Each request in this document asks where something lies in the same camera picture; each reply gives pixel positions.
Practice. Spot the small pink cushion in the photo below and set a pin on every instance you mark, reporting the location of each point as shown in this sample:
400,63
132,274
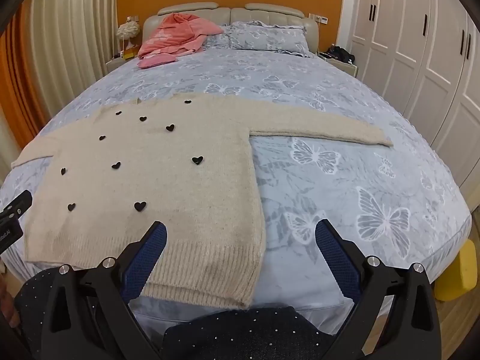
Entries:
155,62

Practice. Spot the dark items on nightstand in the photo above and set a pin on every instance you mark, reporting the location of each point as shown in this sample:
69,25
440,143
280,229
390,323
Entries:
339,54

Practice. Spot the white feather lamp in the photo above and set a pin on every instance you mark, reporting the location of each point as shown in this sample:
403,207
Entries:
128,31

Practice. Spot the beige sweater with black hearts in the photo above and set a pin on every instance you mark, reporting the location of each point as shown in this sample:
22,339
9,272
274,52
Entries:
168,183

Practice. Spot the white wardrobe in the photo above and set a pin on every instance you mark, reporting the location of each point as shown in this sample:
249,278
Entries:
412,45

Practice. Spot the butterfly print pillow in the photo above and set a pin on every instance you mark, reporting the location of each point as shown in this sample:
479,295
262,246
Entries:
266,37
217,41

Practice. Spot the white wall switch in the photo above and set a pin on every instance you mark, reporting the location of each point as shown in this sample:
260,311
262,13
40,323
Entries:
133,18
318,18

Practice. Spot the beige curtain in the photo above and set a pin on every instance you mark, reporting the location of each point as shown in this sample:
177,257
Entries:
71,37

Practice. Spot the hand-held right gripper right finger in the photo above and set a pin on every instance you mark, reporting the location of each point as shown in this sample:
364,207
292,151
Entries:
335,255

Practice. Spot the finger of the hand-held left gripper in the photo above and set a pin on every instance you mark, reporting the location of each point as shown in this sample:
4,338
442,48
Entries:
17,206

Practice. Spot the yellow stool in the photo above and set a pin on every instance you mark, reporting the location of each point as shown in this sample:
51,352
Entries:
459,273

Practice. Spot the beige nightstand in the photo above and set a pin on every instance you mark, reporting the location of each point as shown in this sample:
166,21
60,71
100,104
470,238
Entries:
347,68
116,63

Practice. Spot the yellow box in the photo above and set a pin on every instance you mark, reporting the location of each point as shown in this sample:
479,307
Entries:
129,54

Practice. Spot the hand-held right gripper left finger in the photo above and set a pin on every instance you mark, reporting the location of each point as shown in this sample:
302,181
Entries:
147,257

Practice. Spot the bed with butterfly print sheet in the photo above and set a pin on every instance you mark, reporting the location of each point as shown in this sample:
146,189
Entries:
337,97

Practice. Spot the pink blanket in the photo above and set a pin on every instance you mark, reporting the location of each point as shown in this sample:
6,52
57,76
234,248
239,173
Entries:
176,33

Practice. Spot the orange curtain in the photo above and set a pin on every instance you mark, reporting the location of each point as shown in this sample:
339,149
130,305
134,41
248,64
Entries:
22,82

